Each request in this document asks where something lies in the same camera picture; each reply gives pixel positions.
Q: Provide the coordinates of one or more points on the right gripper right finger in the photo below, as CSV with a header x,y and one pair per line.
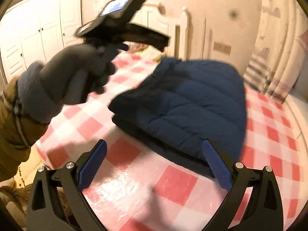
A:
x,y
253,200

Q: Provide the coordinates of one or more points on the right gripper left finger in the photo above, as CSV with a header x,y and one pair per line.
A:
x,y
45,211

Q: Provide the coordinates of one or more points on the navy blue puffer jacket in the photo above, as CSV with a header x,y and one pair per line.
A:
x,y
181,104

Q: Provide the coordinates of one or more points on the brown sleeved left forearm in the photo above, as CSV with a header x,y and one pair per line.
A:
x,y
19,132

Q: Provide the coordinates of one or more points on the grey gloved left hand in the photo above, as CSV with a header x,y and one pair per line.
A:
x,y
67,79

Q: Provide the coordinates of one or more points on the cream floral pillow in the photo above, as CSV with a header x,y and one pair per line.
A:
x,y
148,52

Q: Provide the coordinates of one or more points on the cream wooden headboard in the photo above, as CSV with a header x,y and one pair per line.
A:
x,y
151,15

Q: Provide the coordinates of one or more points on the white wardrobe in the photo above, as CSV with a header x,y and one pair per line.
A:
x,y
35,30

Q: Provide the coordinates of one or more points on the white desk lamp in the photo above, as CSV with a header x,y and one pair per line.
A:
x,y
203,39

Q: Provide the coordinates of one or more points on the red white checkered bed cover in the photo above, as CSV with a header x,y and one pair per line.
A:
x,y
137,189

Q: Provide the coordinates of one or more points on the cream striped printed curtain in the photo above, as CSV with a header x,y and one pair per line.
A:
x,y
280,49

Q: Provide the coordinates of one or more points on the gold wall switch plate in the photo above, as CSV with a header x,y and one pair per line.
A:
x,y
222,48

